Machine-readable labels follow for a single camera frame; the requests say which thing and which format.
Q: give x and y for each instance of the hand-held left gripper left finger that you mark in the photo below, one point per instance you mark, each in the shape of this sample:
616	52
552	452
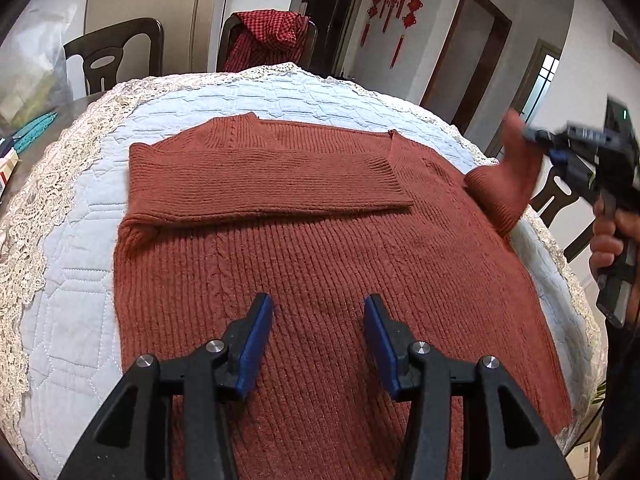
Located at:
257	341

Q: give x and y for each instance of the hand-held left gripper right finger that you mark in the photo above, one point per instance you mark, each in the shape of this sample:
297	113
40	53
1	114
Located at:
380	346

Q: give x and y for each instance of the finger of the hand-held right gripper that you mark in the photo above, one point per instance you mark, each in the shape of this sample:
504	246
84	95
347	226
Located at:
537	135
556	154

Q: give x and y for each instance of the rust knitted sweater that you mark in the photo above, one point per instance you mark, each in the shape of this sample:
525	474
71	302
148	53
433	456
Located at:
320	260

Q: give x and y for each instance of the teal clothes hangers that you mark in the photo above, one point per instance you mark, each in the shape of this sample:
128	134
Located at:
32	130

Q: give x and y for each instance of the person's right hand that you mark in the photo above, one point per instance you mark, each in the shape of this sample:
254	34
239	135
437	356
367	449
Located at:
606	240

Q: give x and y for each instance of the dark wooden chair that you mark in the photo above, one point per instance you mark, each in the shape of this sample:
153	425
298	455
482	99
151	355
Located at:
550	200
150	35
226	35

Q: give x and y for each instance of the glass panel door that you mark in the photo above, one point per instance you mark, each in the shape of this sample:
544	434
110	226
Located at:
540	80

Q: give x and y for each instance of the brown wooden door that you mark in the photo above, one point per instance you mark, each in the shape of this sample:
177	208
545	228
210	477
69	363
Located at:
462	60

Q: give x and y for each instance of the light blue quilted mat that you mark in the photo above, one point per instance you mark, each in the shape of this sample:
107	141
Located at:
65	260

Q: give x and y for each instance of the dark open doorway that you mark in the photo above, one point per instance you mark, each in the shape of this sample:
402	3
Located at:
335	15

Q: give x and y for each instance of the person's dark clothing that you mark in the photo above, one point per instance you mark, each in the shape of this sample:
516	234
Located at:
622	400

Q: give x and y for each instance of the red checked cloth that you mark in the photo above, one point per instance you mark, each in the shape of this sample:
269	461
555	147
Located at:
265	35

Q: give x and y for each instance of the small red white box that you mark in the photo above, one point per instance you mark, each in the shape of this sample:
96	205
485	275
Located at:
7	170

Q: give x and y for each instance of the clear plastic bag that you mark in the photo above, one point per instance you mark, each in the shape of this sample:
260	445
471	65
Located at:
35	70

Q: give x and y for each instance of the large red knot wall ornament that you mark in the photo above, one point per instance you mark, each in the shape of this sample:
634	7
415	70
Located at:
414	7

